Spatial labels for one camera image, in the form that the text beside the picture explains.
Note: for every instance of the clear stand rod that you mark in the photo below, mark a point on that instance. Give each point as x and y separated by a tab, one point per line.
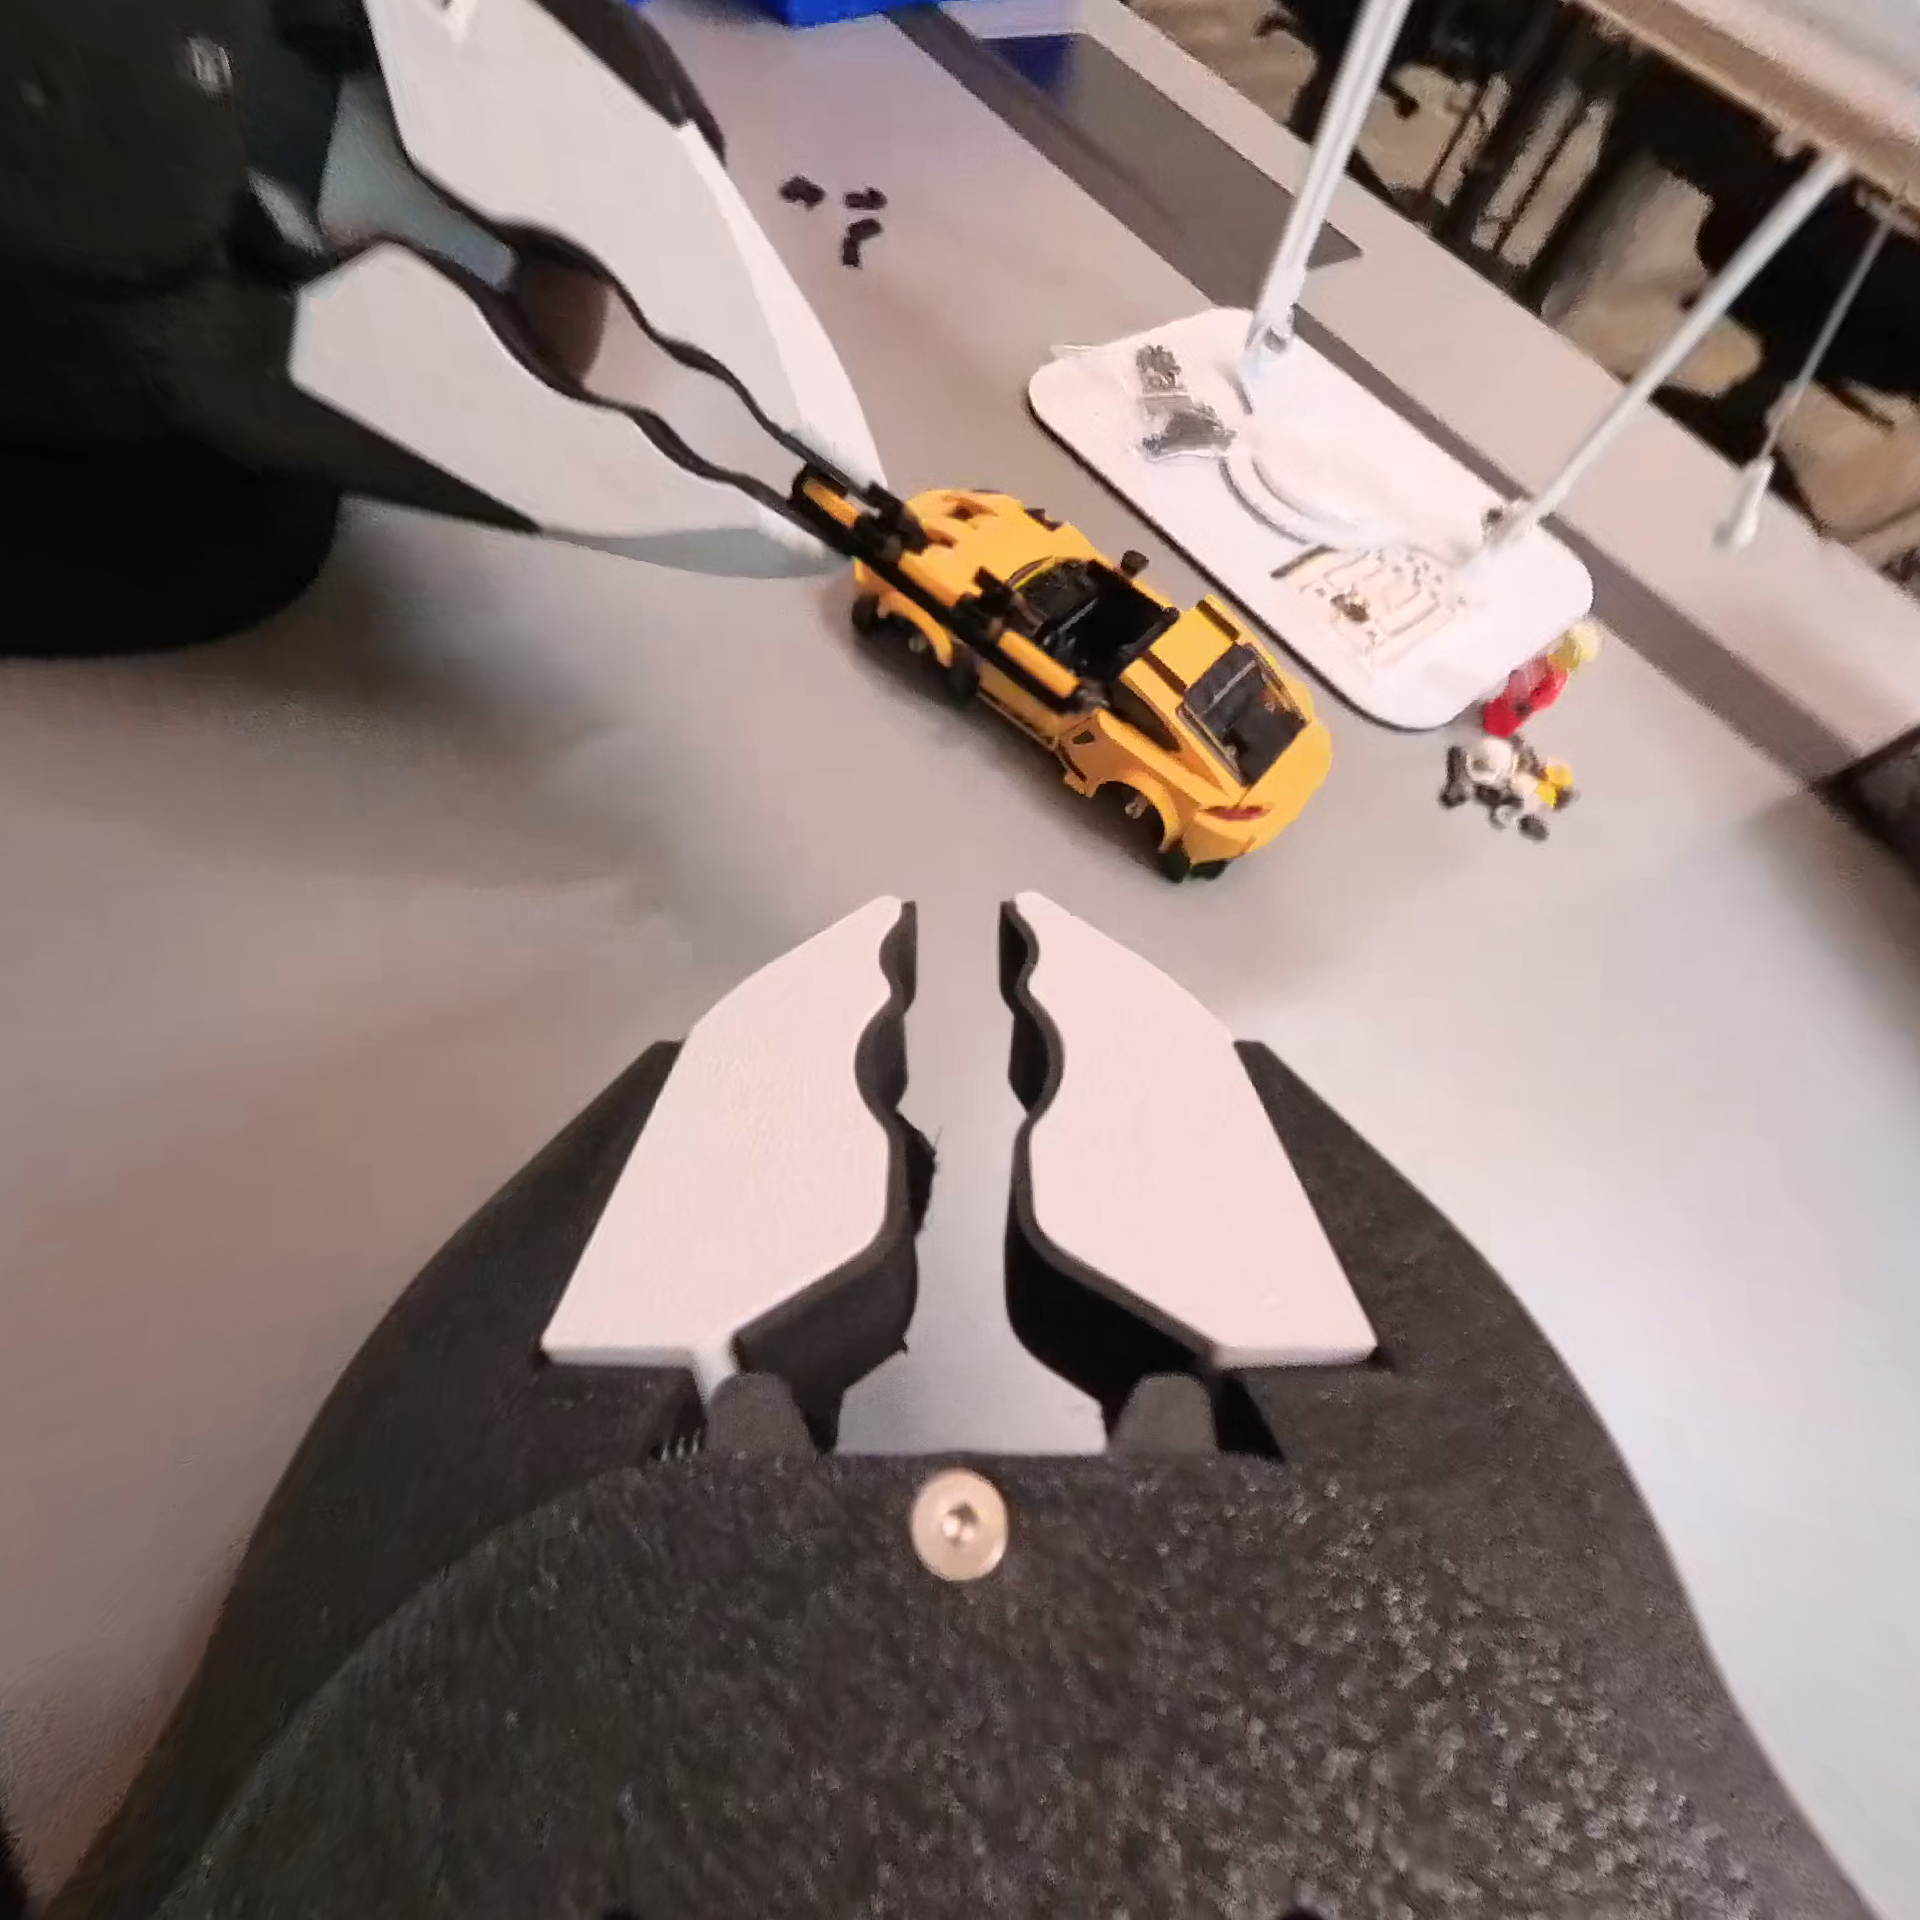
1320	195
1665	358

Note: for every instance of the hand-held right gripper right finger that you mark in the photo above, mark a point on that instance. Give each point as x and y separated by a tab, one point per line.
1185	1185

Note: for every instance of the lego sticker sheet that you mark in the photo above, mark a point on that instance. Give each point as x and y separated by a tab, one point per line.
1382	600

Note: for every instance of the black armrest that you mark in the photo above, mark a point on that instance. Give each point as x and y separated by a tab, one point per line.
150	570

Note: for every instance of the stack of blue storage bins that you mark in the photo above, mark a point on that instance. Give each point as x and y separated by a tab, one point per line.
825	11

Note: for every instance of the red lego minifigure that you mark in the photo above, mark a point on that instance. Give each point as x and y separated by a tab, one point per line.
1529	691

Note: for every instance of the small black lego piece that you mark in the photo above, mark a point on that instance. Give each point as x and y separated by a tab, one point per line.
860	241

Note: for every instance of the bag of small lego parts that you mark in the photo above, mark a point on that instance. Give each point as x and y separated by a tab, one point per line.
1178	404

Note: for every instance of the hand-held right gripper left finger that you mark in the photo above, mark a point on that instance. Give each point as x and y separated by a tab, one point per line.
751	1185

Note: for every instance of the white stand base board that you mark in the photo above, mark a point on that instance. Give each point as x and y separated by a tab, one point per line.
1348	450

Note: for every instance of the yellow lego car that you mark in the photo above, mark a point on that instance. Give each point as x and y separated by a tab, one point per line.
1185	705

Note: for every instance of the round clear lens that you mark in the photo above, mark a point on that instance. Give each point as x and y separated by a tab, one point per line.
1289	488

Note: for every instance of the small black brick pieces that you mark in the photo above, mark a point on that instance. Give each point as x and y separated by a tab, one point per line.
803	190

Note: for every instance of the black yellow lego plate assembly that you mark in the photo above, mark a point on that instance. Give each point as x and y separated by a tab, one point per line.
961	600

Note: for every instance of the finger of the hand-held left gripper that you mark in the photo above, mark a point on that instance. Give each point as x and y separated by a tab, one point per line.
599	136
451	404

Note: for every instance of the pile of small lego pieces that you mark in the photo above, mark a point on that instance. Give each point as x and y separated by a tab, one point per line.
1507	781

